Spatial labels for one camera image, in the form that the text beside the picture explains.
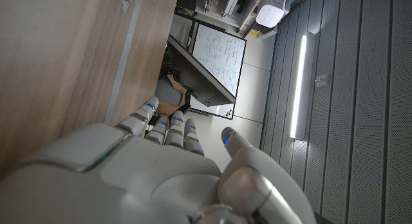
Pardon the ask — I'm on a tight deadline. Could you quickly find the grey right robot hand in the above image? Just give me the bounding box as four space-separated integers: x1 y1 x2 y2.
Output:
0 95 319 224

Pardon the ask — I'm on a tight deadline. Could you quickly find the tan office chair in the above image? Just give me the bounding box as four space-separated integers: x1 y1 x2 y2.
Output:
153 73 191 118

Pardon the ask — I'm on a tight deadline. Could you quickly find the black computer monitor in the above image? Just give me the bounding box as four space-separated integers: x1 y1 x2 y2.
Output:
166 35 238 107

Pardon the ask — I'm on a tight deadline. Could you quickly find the whiteboard with writing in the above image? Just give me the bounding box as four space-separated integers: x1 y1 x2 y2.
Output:
191 22 248 121

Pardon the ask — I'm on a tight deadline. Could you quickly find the ceiling light bar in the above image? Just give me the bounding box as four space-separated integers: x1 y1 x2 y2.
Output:
289 32 317 140

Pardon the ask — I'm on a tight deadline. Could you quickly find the white shelf unit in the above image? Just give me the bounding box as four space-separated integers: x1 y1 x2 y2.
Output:
194 0 268 34

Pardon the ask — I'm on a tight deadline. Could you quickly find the small ceiling sensor box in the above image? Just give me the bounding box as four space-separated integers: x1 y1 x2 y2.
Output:
314 73 330 89

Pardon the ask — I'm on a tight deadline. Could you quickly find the white air purifier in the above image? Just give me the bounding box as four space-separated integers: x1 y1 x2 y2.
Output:
255 0 288 29

